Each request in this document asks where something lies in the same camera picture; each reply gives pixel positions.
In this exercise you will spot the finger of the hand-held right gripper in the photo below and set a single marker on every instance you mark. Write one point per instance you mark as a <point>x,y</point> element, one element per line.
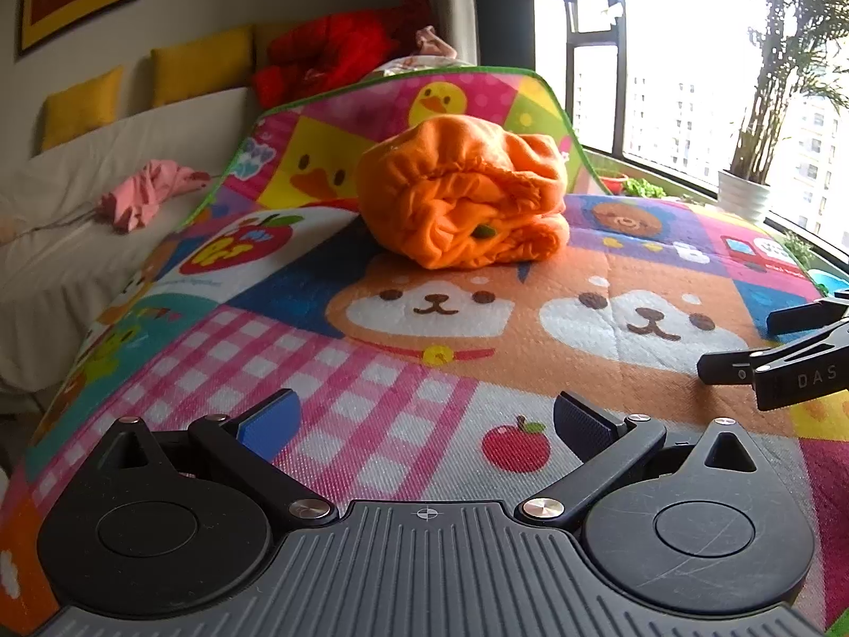
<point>806,317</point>
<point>726,366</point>

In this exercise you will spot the sofa with white cover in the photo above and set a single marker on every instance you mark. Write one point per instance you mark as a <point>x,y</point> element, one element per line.
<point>60,279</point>

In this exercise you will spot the teal bowl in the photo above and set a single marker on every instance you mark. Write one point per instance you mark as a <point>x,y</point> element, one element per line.
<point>826,282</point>

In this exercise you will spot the red bowl planter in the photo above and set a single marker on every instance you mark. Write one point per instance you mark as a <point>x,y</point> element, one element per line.
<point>613,184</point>

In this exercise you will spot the colourful cartoon play mat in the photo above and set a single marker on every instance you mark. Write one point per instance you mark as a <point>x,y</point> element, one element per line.
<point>398,371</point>

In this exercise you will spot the tall plant in white pot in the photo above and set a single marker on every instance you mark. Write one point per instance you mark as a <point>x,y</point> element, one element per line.
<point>743,196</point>

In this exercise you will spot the pink garment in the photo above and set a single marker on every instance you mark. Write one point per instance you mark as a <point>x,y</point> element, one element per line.
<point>146,196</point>

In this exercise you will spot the pink plush toy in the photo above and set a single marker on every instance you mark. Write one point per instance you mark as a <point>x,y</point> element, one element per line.
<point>434,43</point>

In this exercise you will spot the orange pumpkin costume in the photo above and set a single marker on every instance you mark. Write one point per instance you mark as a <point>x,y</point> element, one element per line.
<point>457,199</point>

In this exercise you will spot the leafy plant in black pot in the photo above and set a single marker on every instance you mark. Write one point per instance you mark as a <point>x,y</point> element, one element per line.
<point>643,189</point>

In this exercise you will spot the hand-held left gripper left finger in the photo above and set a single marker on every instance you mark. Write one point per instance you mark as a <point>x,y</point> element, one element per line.
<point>272,421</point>

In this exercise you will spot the yellow cushion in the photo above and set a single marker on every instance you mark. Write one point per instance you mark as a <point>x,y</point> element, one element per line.
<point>83,106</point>
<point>202,66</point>

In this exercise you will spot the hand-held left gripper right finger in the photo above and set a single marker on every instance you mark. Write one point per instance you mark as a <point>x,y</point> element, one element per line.
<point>584,428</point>

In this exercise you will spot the patterned white cloth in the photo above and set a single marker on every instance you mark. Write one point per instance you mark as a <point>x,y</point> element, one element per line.
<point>411,66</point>

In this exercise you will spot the small plant in glass bowl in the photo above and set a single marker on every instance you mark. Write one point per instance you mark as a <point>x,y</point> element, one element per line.
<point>799,249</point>

